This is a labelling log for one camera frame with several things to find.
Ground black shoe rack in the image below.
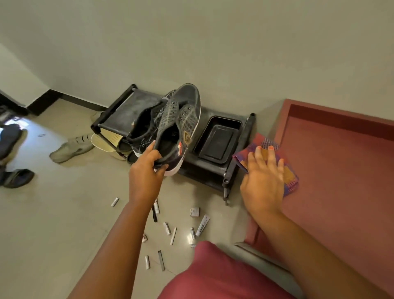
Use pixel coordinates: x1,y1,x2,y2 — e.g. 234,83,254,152
91,83,257,206

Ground black shoe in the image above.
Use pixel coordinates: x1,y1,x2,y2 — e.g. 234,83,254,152
0,168,35,189

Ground small tubes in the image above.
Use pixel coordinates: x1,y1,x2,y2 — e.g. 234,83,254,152
195,214,211,237

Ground person's left forearm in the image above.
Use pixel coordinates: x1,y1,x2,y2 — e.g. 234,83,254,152
67,202,158,299

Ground pink embroidered tunic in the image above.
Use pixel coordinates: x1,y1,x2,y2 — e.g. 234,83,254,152
157,241,298,299

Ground purple orange checked cloth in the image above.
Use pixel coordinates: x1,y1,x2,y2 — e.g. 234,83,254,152
232,133,300,198

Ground person's left hand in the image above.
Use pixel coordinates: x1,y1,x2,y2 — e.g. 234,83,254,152
128,140,170,210

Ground person's right hand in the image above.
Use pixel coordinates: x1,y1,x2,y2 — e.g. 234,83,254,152
240,145,286,218

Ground beige slipper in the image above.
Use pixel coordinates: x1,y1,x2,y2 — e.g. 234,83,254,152
90,128,127,161

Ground red tray table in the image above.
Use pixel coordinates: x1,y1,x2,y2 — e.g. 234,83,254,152
245,98,394,299

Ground black plastic tray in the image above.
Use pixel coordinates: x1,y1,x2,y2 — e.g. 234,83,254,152
193,115,243,165

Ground dark blue slipper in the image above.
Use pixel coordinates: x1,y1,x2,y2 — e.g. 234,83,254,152
0,124,23,161

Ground person's right forearm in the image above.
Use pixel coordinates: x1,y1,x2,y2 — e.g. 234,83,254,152
255,209,393,299

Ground dark grey sneaker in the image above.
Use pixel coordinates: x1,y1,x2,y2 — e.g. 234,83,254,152
153,83,202,177
126,91,176,155

